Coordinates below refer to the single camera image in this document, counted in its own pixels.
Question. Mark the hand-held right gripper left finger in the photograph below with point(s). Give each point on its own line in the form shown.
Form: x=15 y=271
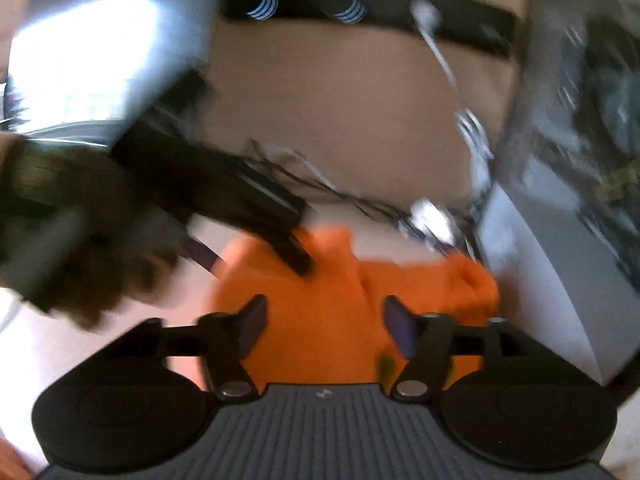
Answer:
x=253 y=324

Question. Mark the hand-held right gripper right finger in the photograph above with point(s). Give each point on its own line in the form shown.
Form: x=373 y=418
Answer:
x=399 y=325

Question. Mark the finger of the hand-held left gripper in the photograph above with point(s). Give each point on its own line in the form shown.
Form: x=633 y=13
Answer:
x=204 y=256
x=260 y=200

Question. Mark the orange pumpkin costume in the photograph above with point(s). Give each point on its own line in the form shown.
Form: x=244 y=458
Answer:
x=330 y=300

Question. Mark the crumpled white tissue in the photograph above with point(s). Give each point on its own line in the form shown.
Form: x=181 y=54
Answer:
x=429 y=217

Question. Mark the black computer monitor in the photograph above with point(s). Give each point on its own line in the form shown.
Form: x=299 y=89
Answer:
x=100 y=35

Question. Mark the white computer case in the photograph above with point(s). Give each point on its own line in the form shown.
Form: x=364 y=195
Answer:
x=570 y=135

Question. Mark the black power socket rail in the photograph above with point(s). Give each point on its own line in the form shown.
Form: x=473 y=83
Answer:
x=380 y=15

